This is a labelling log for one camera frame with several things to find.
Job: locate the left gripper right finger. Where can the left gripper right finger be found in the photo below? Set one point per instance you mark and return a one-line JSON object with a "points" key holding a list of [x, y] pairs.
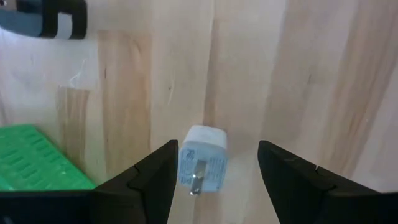
{"points": [[311, 199]]}

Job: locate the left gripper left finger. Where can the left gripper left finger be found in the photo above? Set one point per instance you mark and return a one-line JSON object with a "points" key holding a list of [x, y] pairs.
{"points": [[140, 199]]}

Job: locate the white charger plug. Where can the white charger plug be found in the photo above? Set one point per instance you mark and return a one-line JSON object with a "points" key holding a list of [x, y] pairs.
{"points": [[202, 140]]}

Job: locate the green plastic basket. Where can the green plastic basket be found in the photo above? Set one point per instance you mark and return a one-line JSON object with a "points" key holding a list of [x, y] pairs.
{"points": [[31, 161]]}

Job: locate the grey camera with black mount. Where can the grey camera with black mount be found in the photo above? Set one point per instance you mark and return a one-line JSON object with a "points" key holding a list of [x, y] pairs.
{"points": [[46, 18]]}

